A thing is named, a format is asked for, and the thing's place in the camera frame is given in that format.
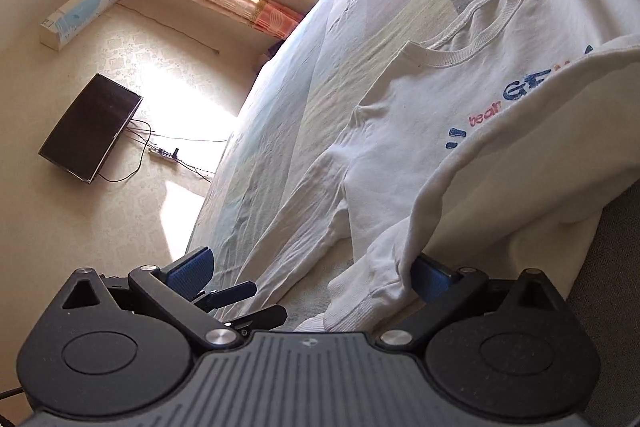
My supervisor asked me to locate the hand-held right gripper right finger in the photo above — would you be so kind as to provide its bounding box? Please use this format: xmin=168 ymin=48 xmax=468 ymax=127
xmin=375 ymin=254 xmax=564 ymax=350

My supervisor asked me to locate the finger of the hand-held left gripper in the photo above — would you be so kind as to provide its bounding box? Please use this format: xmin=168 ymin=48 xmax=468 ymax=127
xmin=217 ymin=305 xmax=288 ymax=333
xmin=192 ymin=281 xmax=258 ymax=312

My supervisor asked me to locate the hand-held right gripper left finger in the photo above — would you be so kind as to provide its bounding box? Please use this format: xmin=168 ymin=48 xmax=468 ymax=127
xmin=59 ymin=246 xmax=241 ymax=350

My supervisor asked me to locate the white printed sweatshirt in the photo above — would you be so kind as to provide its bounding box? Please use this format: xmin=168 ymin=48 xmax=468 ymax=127
xmin=245 ymin=0 xmax=640 ymax=333

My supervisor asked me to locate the bed with patchwork sheet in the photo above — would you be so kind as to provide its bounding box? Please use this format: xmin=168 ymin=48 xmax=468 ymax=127
xmin=187 ymin=0 xmax=640 ymax=427

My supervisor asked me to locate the white air conditioner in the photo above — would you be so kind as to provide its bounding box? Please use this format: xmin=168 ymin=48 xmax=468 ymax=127
xmin=40 ymin=0 xmax=130 ymax=52

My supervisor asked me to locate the white power strip with cables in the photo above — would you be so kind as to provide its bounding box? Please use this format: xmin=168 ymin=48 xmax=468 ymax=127
xmin=97 ymin=119 xmax=231 ymax=182

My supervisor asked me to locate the black wall television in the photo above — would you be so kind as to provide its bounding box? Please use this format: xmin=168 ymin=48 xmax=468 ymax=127
xmin=39 ymin=74 xmax=143 ymax=184

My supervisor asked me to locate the thin wall cable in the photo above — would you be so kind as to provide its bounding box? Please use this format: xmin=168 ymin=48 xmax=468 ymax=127
xmin=116 ymin=0 xmax=221 ymax=55

